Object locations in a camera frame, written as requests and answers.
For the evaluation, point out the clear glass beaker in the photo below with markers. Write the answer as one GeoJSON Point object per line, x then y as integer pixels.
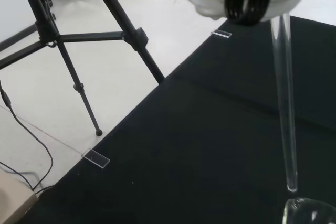
{"type": "Point", "coordinates": [302, 205]}

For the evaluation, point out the clear acrylic cloth clip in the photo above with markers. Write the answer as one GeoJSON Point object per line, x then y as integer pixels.
{"type": "Point", "coordinates": [97, 159]}
{"type": "Point", "coordinates": [221, 33]}

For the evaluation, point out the black bench cloth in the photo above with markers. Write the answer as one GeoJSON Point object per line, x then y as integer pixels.
{"type": "Point", "coordinates": [183, 142]}

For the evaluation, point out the black camera tripod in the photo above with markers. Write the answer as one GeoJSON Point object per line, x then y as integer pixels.
{"type": "Point", "coordinates": [50, 30]}

